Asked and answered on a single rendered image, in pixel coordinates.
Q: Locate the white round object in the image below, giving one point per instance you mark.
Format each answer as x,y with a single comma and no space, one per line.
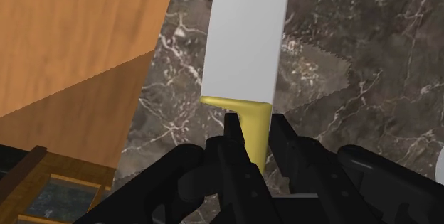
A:
440,166

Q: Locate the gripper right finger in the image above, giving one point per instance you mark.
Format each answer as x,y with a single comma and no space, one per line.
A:
312,171

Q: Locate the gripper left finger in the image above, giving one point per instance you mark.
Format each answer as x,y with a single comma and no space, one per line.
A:
222,167

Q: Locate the wooden cabinet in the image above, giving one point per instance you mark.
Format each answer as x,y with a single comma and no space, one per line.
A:
69,60

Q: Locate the wooden framed window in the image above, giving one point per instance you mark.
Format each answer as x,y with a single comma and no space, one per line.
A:
45,188

